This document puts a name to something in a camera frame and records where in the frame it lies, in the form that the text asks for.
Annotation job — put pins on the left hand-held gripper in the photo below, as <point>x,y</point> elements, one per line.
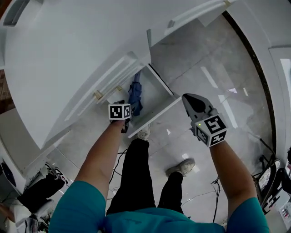
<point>119,111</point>

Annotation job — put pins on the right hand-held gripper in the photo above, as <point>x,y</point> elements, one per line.
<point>211,129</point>

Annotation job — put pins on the blue folding umbrella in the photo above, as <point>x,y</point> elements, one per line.
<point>135,95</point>

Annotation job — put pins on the person's right forearm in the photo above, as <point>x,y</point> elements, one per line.
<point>229,173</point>

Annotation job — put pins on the person's left forearm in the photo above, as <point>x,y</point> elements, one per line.
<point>97,159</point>

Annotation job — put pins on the white desk with drawers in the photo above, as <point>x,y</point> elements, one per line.
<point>56,57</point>

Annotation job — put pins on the person's white left shoe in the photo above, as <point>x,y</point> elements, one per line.
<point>143,134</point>

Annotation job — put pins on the person's white shoe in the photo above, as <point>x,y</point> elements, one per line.
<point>143,134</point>
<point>182,167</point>

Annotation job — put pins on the person's white right shoe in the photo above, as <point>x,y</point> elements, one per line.
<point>182,167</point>

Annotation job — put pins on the person's black trousers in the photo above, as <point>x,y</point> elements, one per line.
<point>134,173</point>

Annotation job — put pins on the black white red sneaker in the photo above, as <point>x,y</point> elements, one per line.
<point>50,168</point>
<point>61,176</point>

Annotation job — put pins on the person's teal shirt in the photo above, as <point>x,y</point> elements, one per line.
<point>79,209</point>

